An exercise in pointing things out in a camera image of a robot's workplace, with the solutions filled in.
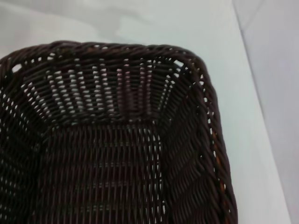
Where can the dark brown woven basket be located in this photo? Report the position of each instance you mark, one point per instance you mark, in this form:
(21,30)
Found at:
(105,163)

